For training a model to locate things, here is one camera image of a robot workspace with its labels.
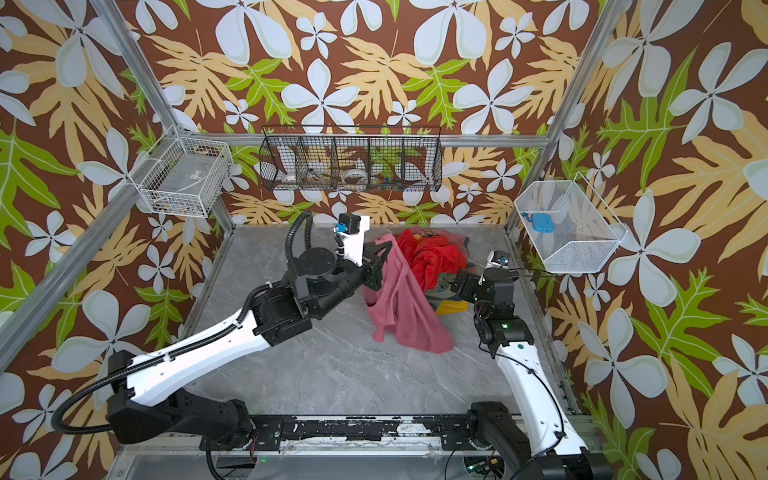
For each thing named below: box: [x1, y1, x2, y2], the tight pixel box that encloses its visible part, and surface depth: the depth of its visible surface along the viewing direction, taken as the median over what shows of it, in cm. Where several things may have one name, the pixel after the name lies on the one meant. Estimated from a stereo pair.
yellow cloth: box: [436, 300, 469, 315], surface depth 97 cm
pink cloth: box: [364, 234, 454, 353], surface depth 75 cm
